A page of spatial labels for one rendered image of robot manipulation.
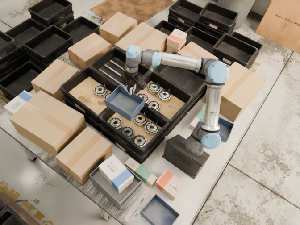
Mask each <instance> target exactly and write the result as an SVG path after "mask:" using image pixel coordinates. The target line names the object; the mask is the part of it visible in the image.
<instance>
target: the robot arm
mask: <svg viewBox="0 0 300 225"><path fill-rule="evenodd" d="M138 64H144V65H153V66H159V65H160V64H163V65H169V66H173V67H180V68H185V69H190V70H195V71H196V72H197V73H201V74H204V75H206V78H205V84H206V85H207V95H206V105H205V114H204V118H201V119H200V120H199V121H198V123H197V125H196V127H195V128H194V130H193V132H192V133H191V135H190V136H189V137H188V138H187V139H185V140H184V142H183V145H184V146H185V147H186V148H187V149H188V150H189V151H191V152H193V153H195V154H197V155H202V153H203V151H204V147H205V148H207V149H214V148H216V147H218V146H219V144H220V142H221V137H220V136H219V132H220V127H219V125H218V118H219V111H220V103H221V92H222V87H223V86H225V81H226V80H227V78H228V76H229V69H228V67H227V66H226V64H225V63H223V62H221V61H219V60H217V59H213V58H202V57H199V58H193V57H188V56H183V55H178V54H172V53H167V52H162V51H157V50H152V49H146V50H145V51H141V50H140V48H139V47H138V46H135V45H131V46H129V47H128V48H127V51H126V62H125V66H124V67H123V69H124V70H125V71H124V73H123V74H122V75H121V80H122V81H121V82H122V83H123V84H124V85H127V86H126V87H124V89H125V90H126V91H127V92H128V94H129V95H132V92H133V93H134V91H135V88H136V86H138V87H139V88H140V89H141V90H144V89H145V88H146V87H147V84H146V83H145V81H144V80H143V79H142V78H141V77H140V76H139V74H138V73H137V71H138Z"/></svg>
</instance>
